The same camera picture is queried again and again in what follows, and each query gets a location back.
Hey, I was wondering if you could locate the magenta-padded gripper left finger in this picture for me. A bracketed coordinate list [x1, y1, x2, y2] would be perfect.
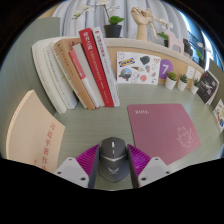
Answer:
[54, 143, 101, 189]

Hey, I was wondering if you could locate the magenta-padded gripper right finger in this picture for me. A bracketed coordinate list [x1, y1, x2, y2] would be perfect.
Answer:
[127, 143, 173, 188]

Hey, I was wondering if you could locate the dark grey computer mouse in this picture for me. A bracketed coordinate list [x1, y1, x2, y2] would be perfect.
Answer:
[98, 136, 129, 184]

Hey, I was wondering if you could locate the pink mouse pad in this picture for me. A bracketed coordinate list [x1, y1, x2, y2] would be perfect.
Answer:
[127, 103, 202, 166]

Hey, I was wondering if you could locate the beige book with red text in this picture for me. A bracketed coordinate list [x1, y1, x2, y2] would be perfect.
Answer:
[5, 89, 67, 174]

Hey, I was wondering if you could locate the colourful illustrated book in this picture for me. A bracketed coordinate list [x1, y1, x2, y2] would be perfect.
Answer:
[212, 98, 224, 134]

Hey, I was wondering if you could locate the small potted succulent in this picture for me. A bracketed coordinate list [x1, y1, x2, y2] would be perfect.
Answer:
[164, 71, 178, 91]
[190, 78, 201, 95]
[176, 73, 189, 92]

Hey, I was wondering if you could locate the red and white spine book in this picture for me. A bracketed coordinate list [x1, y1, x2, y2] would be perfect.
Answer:
[68, 49, 101, 109]

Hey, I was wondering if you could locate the thin white book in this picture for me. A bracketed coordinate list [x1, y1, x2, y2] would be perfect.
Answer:
[43, 41, 79, 110]

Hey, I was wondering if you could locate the black book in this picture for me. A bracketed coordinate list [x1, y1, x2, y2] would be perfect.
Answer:
[196, 70, 220, 106]

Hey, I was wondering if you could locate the purple round number sign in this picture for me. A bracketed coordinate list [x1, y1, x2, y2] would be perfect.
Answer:
[158, 59, 174, 80]

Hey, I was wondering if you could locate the white sticker sheet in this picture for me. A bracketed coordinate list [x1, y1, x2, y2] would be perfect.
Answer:
[116, 51, 162, 86]

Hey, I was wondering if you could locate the white book with photo cover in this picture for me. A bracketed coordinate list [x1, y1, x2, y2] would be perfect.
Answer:
[93, 26, 121, 108]

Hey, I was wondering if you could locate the green partition panel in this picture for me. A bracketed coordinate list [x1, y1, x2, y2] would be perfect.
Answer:
[208, 59, 224, 101]
[0, 17, 63, 158]

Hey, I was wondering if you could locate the white orchid in dark pot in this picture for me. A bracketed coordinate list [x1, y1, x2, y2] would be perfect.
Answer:
[194, 41, 209, 69]

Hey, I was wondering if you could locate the light wooden ledge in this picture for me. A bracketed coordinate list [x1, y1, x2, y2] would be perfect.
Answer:
[103, 37, 208, 88]

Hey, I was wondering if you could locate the black horse figurine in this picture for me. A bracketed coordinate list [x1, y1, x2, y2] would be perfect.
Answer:
[182, 38, 194, 57]

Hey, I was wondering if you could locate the pink horse figurine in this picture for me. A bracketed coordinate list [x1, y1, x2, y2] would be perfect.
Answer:
[163, 29, 185, 54]

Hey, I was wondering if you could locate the small white orchid plant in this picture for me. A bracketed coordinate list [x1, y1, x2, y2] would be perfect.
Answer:
[156, 18, 174, 48]

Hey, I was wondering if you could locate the dark framed window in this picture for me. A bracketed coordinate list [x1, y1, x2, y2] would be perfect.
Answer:
[178, 9, 218, 61]

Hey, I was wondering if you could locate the white orchid in black pot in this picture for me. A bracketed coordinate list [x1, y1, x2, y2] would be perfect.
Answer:
[71, 0, 125, 39]

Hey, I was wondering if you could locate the wooden mannequin figure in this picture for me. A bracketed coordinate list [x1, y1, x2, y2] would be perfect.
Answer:
[148, 9, 168, 32]

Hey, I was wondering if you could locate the wooden hand model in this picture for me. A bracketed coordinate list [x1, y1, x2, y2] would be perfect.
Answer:
[130, 6, 154, 42]

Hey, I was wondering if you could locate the light grey curtain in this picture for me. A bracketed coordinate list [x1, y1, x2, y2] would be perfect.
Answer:
[51, 0, 188, 39]

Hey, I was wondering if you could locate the white wall socket plate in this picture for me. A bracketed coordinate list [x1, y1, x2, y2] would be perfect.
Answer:
[194, 69, 203, 82]
[185, 65, 196, 80]

